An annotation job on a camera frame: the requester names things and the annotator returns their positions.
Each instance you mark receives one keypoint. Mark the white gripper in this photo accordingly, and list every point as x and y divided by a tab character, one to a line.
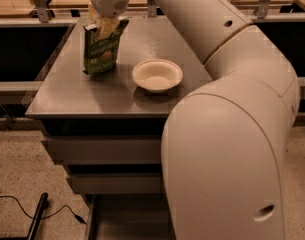
109	3

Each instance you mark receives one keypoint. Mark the green jalapeno chip bag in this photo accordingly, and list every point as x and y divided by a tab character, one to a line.
100	55

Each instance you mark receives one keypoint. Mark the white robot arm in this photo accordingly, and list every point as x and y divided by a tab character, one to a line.
223	144

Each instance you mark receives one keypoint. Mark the grey drawer cabinet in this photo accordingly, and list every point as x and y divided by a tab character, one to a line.
66	85

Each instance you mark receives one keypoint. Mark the grey top drawer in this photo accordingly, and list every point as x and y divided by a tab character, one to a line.
99	150

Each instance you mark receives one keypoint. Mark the grey middle drawer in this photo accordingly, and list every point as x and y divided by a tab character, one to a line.
124	183

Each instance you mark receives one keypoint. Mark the grey open bottom drawer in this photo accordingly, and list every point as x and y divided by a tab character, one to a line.
129	217

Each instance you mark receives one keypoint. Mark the white paper bowl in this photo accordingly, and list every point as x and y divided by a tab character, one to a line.
157	75

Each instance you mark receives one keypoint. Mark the black floor stand bar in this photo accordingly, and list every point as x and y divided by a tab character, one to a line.
35	219

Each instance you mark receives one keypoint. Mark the metal guard rail frame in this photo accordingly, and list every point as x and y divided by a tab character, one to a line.
42	14

